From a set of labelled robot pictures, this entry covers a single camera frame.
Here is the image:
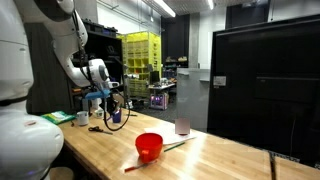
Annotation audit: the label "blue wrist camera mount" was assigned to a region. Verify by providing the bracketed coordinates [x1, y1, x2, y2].
[84, 89, 110, 100]

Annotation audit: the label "green pencil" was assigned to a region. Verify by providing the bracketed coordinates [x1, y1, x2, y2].
[163, 142, 185, 152]

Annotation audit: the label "grey partition board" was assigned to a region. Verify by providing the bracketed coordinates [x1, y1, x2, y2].
[176, 68, 210, 132]

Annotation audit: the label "small dark red mug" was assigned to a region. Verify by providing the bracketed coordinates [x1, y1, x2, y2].
[175, 118, 190, 135]

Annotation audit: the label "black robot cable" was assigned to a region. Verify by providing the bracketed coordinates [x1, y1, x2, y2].
[71, 9, 132, 132]

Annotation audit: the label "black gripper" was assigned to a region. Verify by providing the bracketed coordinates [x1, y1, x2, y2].
[106, 97, 119, 115]

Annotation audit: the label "dark shelving unit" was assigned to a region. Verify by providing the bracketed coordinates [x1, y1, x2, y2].
[24, 23, 123, 115]

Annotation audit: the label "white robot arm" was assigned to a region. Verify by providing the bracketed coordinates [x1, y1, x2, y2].
[0, 0, 119, 180]

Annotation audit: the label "large red cup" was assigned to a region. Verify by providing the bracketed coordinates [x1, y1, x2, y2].
[135, 133, 163, 163]

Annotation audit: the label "red pencil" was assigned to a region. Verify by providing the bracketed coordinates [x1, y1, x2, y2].
[124, 161, 156, 173]

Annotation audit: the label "yellow crate rack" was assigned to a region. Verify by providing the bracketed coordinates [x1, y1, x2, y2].
[118, 31, 162, 98]

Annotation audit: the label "blue pen holder cup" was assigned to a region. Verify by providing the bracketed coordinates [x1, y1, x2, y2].
[112, 111, 121, 123]

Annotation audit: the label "white paper sheet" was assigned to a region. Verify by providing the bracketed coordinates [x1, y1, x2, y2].
[144, 125, 196, 145]

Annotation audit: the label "large black panel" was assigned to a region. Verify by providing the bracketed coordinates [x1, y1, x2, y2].
[207, 15, 320, 166]

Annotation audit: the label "black handled scissors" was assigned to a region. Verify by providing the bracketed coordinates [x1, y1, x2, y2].
[88, 126, 113, 135]

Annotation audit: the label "white mug with plant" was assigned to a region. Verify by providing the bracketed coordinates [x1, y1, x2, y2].
[94, 109, 104, 118]

